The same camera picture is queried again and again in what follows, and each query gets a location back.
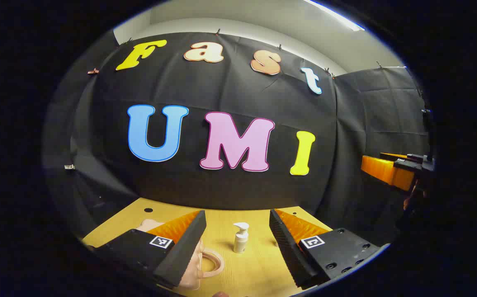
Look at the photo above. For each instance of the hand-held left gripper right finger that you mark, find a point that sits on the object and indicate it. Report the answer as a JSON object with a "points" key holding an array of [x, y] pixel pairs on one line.
{"points": [[288, 251]]}

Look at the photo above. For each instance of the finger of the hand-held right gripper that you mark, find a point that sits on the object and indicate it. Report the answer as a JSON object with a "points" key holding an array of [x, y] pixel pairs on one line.
{"points": [[383, 171]]}

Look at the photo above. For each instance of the white pump bottle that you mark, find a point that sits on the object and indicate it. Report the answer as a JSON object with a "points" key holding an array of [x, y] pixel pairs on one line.
{"points": [[240, 243]]}

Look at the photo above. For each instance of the black backdrop cloth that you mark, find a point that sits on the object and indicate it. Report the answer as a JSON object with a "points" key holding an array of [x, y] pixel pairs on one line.
{"points": [[238, 90]]}

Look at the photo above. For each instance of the pink suitcase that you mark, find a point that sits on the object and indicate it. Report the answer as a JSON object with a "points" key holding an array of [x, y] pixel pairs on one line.
{"points": [[193, 272]]}

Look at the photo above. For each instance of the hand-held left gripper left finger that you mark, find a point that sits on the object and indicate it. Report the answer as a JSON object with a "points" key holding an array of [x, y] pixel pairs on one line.
{"points": [[185, 247]]}

